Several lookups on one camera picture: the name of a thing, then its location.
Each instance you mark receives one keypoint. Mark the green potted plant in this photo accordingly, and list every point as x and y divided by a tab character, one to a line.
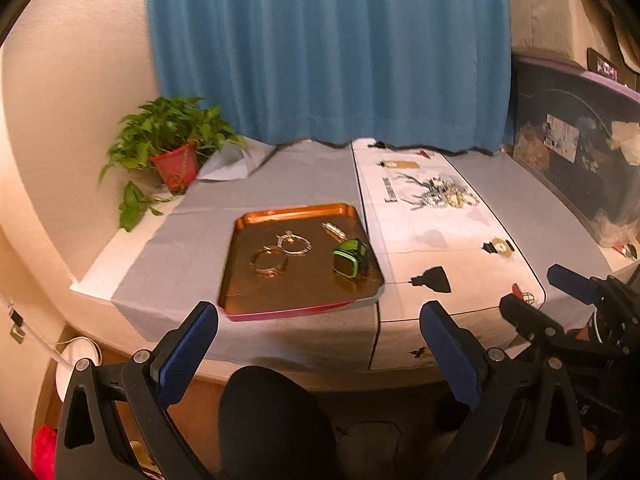
171	136

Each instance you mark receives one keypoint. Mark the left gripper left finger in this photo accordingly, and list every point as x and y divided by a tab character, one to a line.
92	442

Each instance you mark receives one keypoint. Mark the orange metal tray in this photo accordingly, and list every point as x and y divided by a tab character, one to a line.
280	264

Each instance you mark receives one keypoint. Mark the beige fabric storage box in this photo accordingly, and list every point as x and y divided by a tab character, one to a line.
566	30

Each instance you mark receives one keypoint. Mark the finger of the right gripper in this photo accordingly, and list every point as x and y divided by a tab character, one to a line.
540	330
586	290

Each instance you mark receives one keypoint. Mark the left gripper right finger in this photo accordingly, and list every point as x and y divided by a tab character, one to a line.
524	422

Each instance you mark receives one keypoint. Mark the white floor fan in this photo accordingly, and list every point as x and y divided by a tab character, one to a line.
66	354

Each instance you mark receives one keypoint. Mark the pile of tangled jewelry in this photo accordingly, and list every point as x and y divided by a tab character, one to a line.
437	192

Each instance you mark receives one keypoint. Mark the white printed table runner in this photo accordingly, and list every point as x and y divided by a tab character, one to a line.
465	259

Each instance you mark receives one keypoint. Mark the grey table cloth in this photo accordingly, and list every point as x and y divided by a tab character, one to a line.
184	262

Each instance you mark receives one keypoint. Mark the green black smartwatch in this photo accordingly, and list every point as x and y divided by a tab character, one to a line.
351	258

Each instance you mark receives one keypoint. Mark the black chair back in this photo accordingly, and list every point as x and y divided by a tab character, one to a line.
271	428

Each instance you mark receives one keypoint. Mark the blue curtain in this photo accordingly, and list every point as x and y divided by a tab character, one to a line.
404	72

